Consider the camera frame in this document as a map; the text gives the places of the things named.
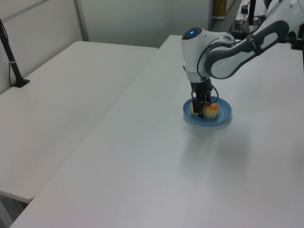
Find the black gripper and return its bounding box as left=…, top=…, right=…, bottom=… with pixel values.
left=189, top=78, right=213, bottom=119

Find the black slanted pole with base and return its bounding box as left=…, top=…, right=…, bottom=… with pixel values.
left=0, top=18, right=31, bottom=89

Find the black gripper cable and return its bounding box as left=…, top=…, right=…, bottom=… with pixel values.
left=196, top=37, right=238, bottom=105

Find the orange wooden cabinet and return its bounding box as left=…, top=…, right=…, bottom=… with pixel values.
left=212, top=0, right=227, bottom=19

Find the grey partition post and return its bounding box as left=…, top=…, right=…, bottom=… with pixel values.
left=73, top=0, right=90, bottom=42

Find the bread with orange glazed crust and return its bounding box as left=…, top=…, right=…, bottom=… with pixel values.
left=190, top=102, right=219, bottom=120

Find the black upright stand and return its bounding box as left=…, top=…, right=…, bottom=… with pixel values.
left=234, top=0, right=266, bottom=34

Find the blue round plate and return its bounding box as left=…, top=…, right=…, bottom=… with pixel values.
left=182, top=96, right=233, bottom=127

